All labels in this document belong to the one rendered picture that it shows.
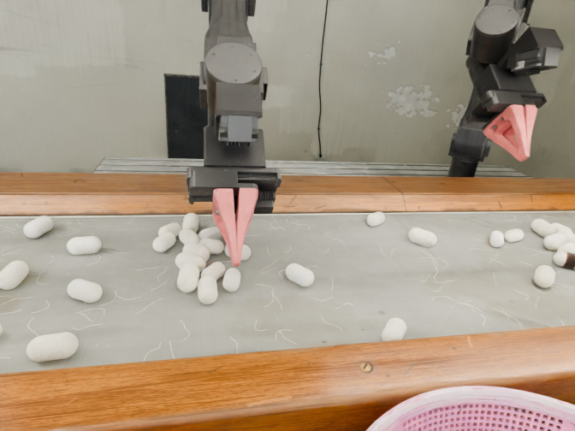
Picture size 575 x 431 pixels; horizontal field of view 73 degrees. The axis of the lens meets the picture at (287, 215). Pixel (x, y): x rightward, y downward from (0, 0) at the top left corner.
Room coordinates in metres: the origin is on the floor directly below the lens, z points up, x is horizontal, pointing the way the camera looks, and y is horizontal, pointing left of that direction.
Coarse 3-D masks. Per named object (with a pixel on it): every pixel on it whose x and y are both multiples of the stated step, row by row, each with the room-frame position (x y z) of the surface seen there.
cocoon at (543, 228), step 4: (536, 220) 0.56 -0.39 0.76; (540, 220) 0.55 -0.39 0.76; (532, 224) 0.56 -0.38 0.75; (536, 224) 0.55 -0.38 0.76; (540, 224) 0.55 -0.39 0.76; (544, 224) 0.54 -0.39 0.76; (548, 224) 0.54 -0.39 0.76; (532, 228) 0.56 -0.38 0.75; (536, 228) 0.55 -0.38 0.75; (540, 228) 0.54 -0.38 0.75; (544, 228) 0.53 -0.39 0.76; (548, 228) 0.53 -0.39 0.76; (552, 228) 0.53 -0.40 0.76; (536, 232) 0.55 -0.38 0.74; (540, 232) 0.54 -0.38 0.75; (544, 232) 0.53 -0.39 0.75; (548, 232) 0.53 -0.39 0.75; (552, 232) 0.53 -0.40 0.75; (544, 236) 0.53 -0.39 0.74
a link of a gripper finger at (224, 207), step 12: (216, 192) 0.37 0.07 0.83; (228, 192) 0.37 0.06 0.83; (264, 192) 0.43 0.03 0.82; (216, 204) 0.37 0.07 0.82; (228, 204) 0.37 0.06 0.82; (264, 204) 0.42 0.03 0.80; (216, 216) 0.40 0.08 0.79; (228, 216) 0.36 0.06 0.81; (228, 228) 0.36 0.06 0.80; (228, 240) 0.36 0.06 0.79
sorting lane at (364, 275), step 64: (0, 256) 0.36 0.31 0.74; (64, 256) 0.37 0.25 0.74; (128, 256) 0.39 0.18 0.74; (256, 256) 0.41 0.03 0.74; (320, 256) 0.42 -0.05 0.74; (384, 256) 0.44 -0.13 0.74; (448, 256) 0.45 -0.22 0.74; (512, 256) 0.47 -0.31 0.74; (0, 320) 0.26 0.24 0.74; (64, 320) 0.27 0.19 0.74; (128, 320) 0.28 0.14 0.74; (192, 320) 0.28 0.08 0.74; (256, 320) 0.29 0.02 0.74; (320, 320) 0.30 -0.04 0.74; (384, 320) 0.31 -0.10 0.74; (448, 320) 0.32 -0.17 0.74; (512, 320) 0.33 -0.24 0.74
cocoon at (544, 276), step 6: (540, 270) 0.40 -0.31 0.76; (546, 270) 0.40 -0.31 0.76; (552, 270) 0.40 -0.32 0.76; (534, 276) 0.40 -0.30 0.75; (540, 276) 0.39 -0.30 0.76; (546, 276) 0.39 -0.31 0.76; (552, 276) 0.39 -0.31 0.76; (540, 282) 0.39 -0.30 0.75; (546, 282) 0.39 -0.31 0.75; (552, 282) 0.39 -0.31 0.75
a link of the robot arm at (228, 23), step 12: (204, 0) 0.72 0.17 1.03; (216, 0) 0.60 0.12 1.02; (228, 0) 0.60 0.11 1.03; (240, 0) 0.61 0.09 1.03; (252, 0) 0.73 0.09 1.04; (216, 12) 0.58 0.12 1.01; (228, 12) 0.58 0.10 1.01; (240, 12) 0.59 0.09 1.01; (252, 12) 0.75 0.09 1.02; (216, 24) 0.56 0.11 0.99; (228, 24) 0.57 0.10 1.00; (240, 24) 0.57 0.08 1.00; (252, 48) 0.54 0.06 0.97; (204, 60) 0.51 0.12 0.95; (204, 72) 0.50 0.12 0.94; (204, 84) 0.50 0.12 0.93
